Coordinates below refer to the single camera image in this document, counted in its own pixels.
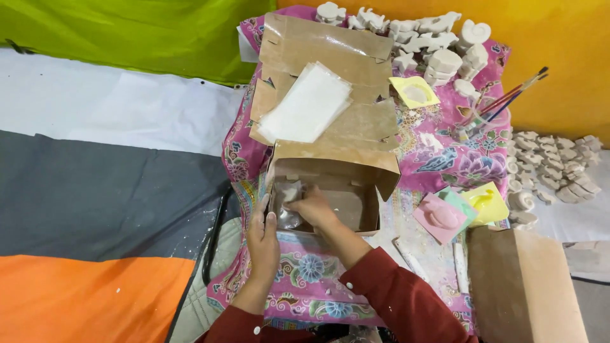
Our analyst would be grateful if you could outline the person's right hand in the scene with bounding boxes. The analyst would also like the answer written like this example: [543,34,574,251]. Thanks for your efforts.
[284,186,340,234]

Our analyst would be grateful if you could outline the person's left hand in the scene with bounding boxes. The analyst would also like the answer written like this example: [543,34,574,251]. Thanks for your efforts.
[246,194,281,283]

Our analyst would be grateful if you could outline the small clear plastic bag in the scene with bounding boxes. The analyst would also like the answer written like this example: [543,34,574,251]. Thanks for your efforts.
[272,180,307,231]

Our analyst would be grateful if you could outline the stack of clear plastic bags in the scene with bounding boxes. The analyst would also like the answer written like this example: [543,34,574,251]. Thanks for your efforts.
[256,61,354,145]

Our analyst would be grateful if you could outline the white plaster-covered stick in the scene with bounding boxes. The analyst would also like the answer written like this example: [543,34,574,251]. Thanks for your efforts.
[392,237,430,283]
[452,242,471,294]

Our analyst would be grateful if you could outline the grey quilted mat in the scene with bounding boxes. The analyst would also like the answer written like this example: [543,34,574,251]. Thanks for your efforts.
[169,217,244,343]

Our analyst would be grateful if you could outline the pink rubber mould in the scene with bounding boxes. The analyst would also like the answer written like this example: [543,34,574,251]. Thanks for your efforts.
[412,192,471,246]

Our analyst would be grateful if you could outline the open brown cardboard box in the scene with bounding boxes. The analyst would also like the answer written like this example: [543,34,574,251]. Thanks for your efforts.
[249,13,402,237]

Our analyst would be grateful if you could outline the pink floral batik cloth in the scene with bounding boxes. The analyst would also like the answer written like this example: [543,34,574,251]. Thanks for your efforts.
[206,5,513,335]

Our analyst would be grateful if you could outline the yellow mould with white plaster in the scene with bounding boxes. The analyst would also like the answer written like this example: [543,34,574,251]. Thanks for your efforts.
[388,75,441,110]

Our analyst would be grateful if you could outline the green rubber mould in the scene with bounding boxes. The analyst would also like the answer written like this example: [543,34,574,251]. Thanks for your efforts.
[436,186,479,225]

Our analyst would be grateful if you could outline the white paper sheet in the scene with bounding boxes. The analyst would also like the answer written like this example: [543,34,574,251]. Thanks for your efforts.
[236,26,261,64]

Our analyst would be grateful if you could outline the yellow rubber duck mould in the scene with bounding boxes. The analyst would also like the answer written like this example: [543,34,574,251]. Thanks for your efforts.
[461,181,511,229]

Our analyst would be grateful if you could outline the clear plastic cup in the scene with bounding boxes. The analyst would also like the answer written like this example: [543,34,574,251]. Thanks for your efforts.
[454,107,512,142]

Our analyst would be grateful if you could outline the multicoloured striped tarp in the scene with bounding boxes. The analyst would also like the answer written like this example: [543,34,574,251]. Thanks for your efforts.
[0,0,610,343]

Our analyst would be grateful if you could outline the group of white plaster figures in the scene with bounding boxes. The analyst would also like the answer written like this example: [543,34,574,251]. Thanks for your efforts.
[315,1,492,99]

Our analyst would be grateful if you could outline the closed brown cardboard box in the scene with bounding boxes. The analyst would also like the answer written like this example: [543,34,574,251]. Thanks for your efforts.
[466,225,590,343]

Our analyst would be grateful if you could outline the heap of white plaster shells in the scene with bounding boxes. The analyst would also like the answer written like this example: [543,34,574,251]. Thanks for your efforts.
[505,131,604,230]

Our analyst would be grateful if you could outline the black strap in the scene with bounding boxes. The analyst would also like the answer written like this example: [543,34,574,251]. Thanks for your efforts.
[201,187,234,287]

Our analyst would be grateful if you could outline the blue-handled paint brush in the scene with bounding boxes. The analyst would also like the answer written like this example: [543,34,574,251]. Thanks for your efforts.
[485,90,523,124]

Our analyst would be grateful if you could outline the red-handled paint brush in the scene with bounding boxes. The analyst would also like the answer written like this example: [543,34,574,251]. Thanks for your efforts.
[479,66,549,114]
[481,73,549,117]

